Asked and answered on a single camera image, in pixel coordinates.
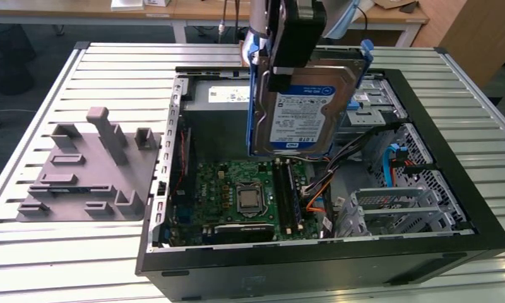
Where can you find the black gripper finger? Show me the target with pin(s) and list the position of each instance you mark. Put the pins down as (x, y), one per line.
(280, 82)

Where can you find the hard disk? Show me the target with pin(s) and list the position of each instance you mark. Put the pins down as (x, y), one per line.
(303, 126)

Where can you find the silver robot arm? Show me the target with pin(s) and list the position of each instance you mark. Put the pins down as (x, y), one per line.
(261, 12)

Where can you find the blue plastic drive latch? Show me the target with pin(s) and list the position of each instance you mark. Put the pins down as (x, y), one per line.
(353, 102)

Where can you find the grey power supply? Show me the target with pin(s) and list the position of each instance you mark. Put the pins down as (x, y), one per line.
(219, 132)

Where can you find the brown cardboard piece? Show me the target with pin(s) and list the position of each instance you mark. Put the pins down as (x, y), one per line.
(393, 3)

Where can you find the CPU socket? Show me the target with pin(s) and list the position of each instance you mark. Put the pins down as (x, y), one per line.
(252, 186)

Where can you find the green motherboard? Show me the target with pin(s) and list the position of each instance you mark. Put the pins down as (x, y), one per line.
(219, 180)

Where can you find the white box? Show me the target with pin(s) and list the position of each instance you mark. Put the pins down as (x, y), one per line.
(157, 2)
(125, 4)

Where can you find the RAM stick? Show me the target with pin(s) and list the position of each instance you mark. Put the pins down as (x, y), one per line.
(67, 190)
(295, 192)

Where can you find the black RAM slot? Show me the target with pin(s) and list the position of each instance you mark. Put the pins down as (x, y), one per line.
(281, 195)

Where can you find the silver CPU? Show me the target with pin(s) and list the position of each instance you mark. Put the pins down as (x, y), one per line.
(251, 199)

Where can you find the black graphics card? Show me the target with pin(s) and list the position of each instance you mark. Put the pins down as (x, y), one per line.
(244, 233)

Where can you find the wooden desk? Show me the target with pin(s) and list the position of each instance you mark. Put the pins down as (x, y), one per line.
(88, 14)

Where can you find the grey parts rack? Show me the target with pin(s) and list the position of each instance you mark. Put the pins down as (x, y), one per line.
(96, 176)

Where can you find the black PC case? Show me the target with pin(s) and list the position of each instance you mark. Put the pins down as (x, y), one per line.
(277, 274)

